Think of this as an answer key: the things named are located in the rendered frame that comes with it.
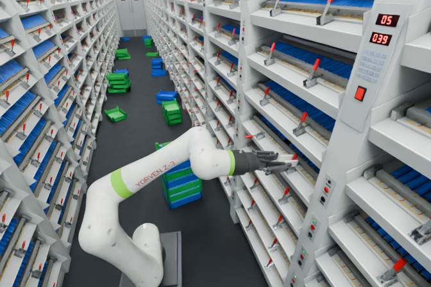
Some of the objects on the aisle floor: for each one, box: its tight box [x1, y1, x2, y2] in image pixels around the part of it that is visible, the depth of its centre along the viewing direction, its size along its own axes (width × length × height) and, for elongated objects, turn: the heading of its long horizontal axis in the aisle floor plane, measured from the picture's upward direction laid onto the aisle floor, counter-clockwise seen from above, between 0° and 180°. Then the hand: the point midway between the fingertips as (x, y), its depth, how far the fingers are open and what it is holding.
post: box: [283, 0, 431, 287], centre depth 82 cm, size 20×9×174 cm, turn 108°
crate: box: [162, 187, 203, 209], centre depth 200 cm, size 30×20×8 cm
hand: (287, 160), depth 91 cm, fingers open, 3 cm apart
